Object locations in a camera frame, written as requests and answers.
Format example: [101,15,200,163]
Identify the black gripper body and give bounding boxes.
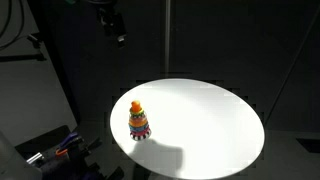
[96,6,126,38]

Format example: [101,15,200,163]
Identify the grey vertical metal pole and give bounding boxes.
[164,0,172,80]

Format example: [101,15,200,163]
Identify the black white striped stacker base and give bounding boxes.
[130,131,153,142]

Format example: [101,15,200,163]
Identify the silver metal cylinder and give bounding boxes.
[25,152,45,165]

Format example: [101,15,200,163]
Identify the dark green toy ring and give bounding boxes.
[129,111,146,118]

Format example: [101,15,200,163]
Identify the clear toy ring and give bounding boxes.
[128,114,148,122]

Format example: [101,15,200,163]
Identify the orange toy ring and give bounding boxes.
[128,117,149,128]

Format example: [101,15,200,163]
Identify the black hanging cable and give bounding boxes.
[0,0,26,51]

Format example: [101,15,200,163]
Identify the blue toy ring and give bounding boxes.
[128,124,150,132]

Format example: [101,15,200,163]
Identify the red toy ring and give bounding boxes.
[129,128,151,137]

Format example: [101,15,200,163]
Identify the purple handled clamp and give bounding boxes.
[57,131,80,150]

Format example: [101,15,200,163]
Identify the orange handled clamp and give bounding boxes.
[54,148,70,157]

